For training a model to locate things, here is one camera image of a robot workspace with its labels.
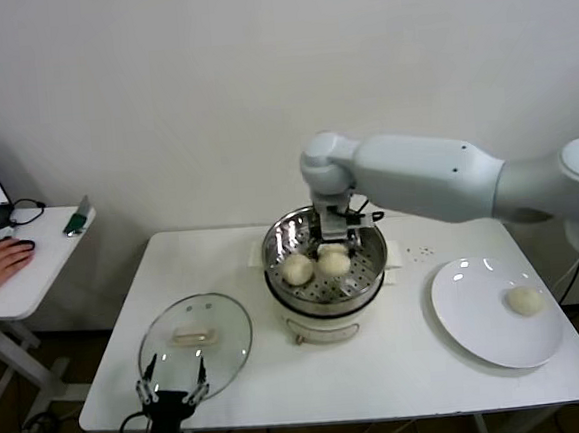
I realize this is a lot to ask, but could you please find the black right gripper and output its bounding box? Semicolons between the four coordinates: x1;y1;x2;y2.
312;213;365;257

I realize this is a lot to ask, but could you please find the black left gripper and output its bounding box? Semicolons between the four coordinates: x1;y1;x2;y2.
132;348;213;433

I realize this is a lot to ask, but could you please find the glass pot lid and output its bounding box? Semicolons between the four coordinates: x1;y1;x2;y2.
132;289;259;409

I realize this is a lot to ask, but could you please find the perforated steel steamer basket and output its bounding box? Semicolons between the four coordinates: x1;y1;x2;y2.
243;198;408;317

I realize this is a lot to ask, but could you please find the person's bare hand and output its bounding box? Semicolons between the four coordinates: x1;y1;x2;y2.
0;237;40;300

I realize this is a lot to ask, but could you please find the white electric cooker pot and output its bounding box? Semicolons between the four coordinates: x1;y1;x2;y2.
265;262;403;348

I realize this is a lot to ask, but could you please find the white round plate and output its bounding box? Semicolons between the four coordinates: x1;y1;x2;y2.
426;251;567;375

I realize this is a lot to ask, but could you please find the white side table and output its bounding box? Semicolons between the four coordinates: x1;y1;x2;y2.
0;204;114;426

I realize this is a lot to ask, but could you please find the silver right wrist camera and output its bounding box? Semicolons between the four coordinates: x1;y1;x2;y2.
317;210;349;244

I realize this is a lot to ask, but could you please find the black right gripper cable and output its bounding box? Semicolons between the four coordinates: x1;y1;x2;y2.
345;196;387;231

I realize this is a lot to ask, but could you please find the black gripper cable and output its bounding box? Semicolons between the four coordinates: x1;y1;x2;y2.
345;196;387;231
117;411;150;433

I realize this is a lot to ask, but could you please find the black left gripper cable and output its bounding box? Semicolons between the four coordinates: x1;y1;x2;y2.
117;411;150;433

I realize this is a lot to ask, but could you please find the white floor socket with cables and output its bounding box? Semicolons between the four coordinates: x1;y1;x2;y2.
18;412;62;433

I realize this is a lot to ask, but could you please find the green handled utility knife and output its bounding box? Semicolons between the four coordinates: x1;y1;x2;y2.
60;194;94;239

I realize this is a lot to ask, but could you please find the black looped cable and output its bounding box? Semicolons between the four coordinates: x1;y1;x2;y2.
7;197;48;228

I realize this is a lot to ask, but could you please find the black wall cable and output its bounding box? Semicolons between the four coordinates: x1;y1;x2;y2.
556;256;579;306

